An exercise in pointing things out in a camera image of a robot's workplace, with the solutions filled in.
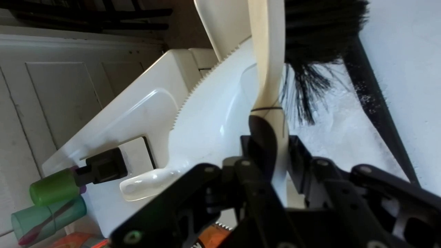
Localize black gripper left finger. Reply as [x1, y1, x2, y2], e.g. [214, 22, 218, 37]
[108, 135, 305, 248]

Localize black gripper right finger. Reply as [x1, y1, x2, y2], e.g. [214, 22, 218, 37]
[289, 135, 441, 248]

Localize white hand broom black bristles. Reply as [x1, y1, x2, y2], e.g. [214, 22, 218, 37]
[247, 0, 371, 211]

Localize white detergent powder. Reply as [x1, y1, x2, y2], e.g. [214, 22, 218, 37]
[294, 87, 384, 163]

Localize black plastic clamp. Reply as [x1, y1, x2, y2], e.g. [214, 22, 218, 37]
[75, 147, 130, 186]

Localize orange fabric softener box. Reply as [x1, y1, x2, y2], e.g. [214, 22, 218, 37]
[54, 222, 232, 248]

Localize light green bottle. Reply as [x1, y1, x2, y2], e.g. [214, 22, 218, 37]
[28, 168, 87, 207]

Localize teal green bottle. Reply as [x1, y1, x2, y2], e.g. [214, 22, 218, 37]
[12, 196, 89, 248]

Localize white panelled door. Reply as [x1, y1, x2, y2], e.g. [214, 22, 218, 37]
[0, 25, 167, 236]

